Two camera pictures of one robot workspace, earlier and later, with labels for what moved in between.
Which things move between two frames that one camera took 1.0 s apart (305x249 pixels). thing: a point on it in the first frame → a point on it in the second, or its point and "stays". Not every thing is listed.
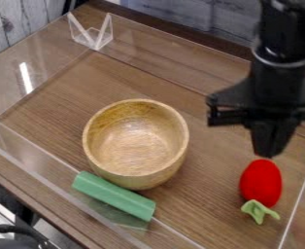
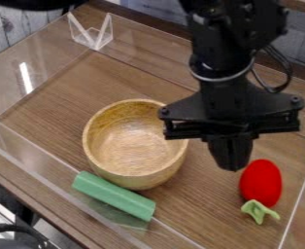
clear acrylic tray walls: x=97 y=126 stays
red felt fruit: x=261 y=186 stays
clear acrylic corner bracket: x=92 y=38 stays
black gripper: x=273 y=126 → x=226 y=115
